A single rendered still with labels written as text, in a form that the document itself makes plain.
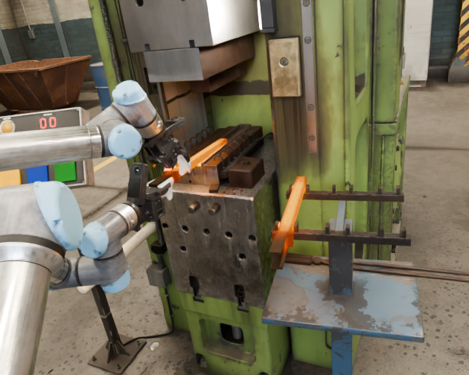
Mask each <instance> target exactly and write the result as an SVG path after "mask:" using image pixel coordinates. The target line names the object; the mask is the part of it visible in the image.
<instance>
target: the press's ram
mask: <svg viewBox="0 0 469 375"><path fill-rule="evenodd" d="M119 2H120V6H121V12H122V16H123V19H124V25H125V29H126V32H127V39H128V43H129V47H130V52H132V53H134V52H144V51H161V50H171V49H180V48H193V47H196V48H198V47H208V46H214V45H218V44H220V43H223V42H227V41H229V40H232V39H236V38H238V37H241V36H245V35H247V34H250V33H254V32H256V31H259V30H260V29H262V28H260V19H259V10H258V0H119Z"/></svg>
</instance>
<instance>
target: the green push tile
mask: <svg viewBox="0 0 469 375"><path fill-rule="evenodd" d="M54 173H55V181H56V182H73V181H77V170H76V161H73V162H67V163H62V164H55V165H54Z"/></svg>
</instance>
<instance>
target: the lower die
mask: <svg viewBox="0 0 469 375"><path fill-rule="evenodd" d="M238 126H246V127H244V128H243V129H242V130H241V131H239V133H237V134H236V135H235V136H233V137H232V138H231V139H229V140H228V141H227V142H226V143H225V144H224V145H222V146H221V147H220V148H218V149H217V150H216V151H214V152H213V153H212V154H211V155H210V156H209V157H207V158H206V159H204V160H203V161H202V162H201V166H196V167H194V168H193V169H191V172H190V173H189V172H187V173H186V174H184V175H183V176H181V177H180V178H179V182H178V183H183V184H193V185H212V184H220V186H221V184H222V183H224V181H225V180H227V178H228V177H227V178H226V179H221V178H220V173H221V171H222V170H223V164H222V159H221V158H220V157H216V158H215V161H214V160H213V158H214V156H215V155H219V153H220V151H221V150H225V148H226V146H229V145H230V143H231V142H233V141H235V139H236V138H237V137H240V135H241V134H242V133H245V131H246V130H247V129H251V130H252V131H253V132H254V136H255V140H256V139H257V138H262V137H263V131H262V126H251V124H238V125H237V126H228V127H226V128H219V129H218V130H216V131H215V132H213V133H212V134H210V135H209V136H208V137H207V138H205V139H204V140H203V141H201V142H199V143H198V144H197V145H195V146H194V147H193V148H191V149H190V150H188V153H189V156H190V158H191V157H192V156H194V155H196V154H197V153H198V152H200V151H201V150H204V149H205V148H206V147H208V146H209V145H211V144H213V143H214V142H215V141H217V140H218V139H220V138H224V137H225V136H227V135H228V134H229V133H230V132H231V131H233V130H234V129H236V128H237V127H238ZM246 134H248V135H249V140H250V144H252V140H253V137H252V132H251V131H247V132H246ZM242 138H243V139H244V141H245V145H246V148H247V147H248V144H249V142H248V137H247V135H242ZM237 142H238V143H239V145H240V151H241V153H242V152H243V148H244V147H243V140H242V139H240V138H239V139H238V140H237ZM232 146H233V147H234V151H235V157H236V158H237V157H238V156H239V154H238V153H239V149H238V145H237V144H236V143H233V144H232ZM226 151H227V152H228V153H229V157H230V162H233V160H234V154H233V149H232V148H231V147H228V148H227V150H226ZM221 156H222V157H223V160H224V165H225V167H227V166H228V162H229V160H228V155H227V153H225V152H222V153H221ZM189 180H191V183H190V182H189Z"/></svg>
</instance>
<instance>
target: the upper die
mask: <svg viewBox="0 0 469 375"><path fill-rule="evenodd" d="M254 56H255V48H254V40H253V33H250V34H247V35H245V36H241V37H238V38H236V39H232V40H229V41H227V42H223V43H220V44H218V45H214V46H208V47H198V48H196V47H193V48H180V49H171V50H161V51H144V59H145V63H146V66H147V73H148V77H149V81H150V83H155V82H173V81H192V80H205V79H207V78H209V77H212V76H214V75H215V74H218V73H220V72H221V71H225V70H226V69H228V68H231V67H233V66H235V65H237V64H239V63H241V62H244V61H246V60H248V59H250V58H252V57H254Z"/></svg>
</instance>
